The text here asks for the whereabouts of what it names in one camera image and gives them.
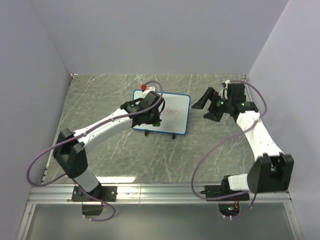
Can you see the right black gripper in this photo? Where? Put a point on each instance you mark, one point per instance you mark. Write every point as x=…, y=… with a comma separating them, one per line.
x=209, y=94

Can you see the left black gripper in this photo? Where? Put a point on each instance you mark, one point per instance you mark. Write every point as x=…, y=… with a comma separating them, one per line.
x=156, y=119

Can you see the green whiteboard eraser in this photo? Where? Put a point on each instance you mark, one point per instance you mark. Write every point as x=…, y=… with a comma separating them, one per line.
x=156, y=123

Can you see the blue framed whiteboard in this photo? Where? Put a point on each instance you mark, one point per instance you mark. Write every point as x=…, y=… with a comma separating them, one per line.
x=174, y=117

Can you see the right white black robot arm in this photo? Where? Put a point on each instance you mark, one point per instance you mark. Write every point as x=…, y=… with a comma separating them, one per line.
x=272, y=169

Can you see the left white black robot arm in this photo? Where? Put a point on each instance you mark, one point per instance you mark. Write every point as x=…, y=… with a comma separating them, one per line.
x=72, y=146

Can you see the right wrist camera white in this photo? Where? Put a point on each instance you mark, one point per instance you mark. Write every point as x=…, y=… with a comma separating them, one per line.
x=224, y=92

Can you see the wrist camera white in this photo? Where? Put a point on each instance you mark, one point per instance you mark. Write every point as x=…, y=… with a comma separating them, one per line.
x=146, y=89
x=224, y=92

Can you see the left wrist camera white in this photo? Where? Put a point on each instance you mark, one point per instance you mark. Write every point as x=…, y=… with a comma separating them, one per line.
x=146, y=89

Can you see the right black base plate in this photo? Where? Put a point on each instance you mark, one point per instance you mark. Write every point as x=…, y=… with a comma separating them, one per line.
x=215, y=191

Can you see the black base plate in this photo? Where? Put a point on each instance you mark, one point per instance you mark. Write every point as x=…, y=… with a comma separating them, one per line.
x=215, y=191
x=104, y=193

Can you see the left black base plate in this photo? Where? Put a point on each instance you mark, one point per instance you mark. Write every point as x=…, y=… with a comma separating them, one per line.
x=104, y=193

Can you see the aluminium mounting rail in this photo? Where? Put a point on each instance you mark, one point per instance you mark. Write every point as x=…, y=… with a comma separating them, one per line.
x=127, y=193

